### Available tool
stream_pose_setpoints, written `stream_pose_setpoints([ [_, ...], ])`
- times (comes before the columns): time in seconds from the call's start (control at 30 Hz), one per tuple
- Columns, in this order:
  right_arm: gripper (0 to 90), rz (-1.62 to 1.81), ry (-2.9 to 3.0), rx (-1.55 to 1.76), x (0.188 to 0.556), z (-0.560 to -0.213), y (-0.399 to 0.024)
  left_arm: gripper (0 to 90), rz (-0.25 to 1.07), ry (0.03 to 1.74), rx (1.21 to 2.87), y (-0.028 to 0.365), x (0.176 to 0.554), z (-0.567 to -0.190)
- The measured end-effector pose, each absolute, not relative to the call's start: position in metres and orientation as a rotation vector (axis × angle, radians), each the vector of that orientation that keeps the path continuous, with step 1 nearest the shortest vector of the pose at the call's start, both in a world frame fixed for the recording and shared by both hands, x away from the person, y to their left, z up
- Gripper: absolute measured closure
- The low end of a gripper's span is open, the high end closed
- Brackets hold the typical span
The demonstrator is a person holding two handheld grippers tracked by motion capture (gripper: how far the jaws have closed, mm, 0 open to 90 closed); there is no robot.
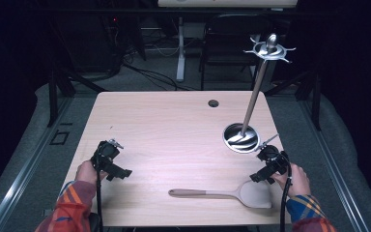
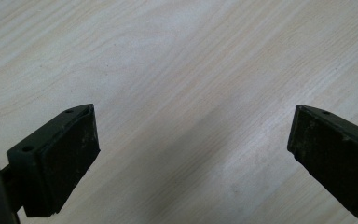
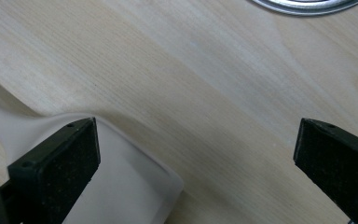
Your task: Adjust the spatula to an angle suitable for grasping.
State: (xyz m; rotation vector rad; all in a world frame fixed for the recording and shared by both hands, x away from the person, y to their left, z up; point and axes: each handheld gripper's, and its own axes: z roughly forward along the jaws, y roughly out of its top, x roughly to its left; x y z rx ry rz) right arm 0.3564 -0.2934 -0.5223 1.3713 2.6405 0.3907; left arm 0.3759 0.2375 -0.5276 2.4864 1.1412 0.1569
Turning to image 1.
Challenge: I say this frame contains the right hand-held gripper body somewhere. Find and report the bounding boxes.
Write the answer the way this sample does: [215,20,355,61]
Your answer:
[257,133,290,177]

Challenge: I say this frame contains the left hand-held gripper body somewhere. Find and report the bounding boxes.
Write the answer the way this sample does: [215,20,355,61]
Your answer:
[90,138,125,175]

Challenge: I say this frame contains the beige silicone spatula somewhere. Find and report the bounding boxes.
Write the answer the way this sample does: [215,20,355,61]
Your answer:
[168,180,273,210]

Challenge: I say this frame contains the silver metal utensil stand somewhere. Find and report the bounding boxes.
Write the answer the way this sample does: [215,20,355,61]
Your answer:
[222,32,297,155]

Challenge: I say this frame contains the person's left hand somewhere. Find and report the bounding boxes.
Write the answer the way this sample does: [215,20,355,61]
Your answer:
[74,159,109,186]

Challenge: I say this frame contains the person's right hand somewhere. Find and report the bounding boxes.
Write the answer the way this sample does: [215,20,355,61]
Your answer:
[271,163,312,198]

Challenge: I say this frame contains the white desk leg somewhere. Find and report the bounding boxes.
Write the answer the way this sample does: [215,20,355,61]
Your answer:
[176,16,186,82]

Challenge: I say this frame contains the black folding chair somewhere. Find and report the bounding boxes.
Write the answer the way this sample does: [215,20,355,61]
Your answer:
[200,14,273,91]

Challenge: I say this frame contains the white desk top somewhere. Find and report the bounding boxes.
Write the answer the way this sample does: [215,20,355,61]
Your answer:
[157,0,300,9]

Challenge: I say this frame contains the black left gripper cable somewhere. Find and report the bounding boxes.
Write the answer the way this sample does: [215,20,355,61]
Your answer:
[95,160,104,232]

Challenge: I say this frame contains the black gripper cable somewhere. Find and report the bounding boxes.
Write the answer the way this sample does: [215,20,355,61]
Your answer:
[95,160,104,232]
[278,160,294,232]

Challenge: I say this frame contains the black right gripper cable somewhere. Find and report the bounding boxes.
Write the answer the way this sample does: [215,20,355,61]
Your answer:
[278,160,294,232]

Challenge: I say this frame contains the aluminium floor rail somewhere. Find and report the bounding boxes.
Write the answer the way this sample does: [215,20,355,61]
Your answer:
[0,96,75,232]
[298,96,371,232]

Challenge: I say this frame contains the black metal frame stand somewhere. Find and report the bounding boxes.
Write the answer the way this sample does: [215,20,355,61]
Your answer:
[46,62,106,128]
[264,69,323,131]

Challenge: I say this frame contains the black floor cables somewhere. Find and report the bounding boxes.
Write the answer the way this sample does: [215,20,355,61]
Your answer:
[119,44,197,92]

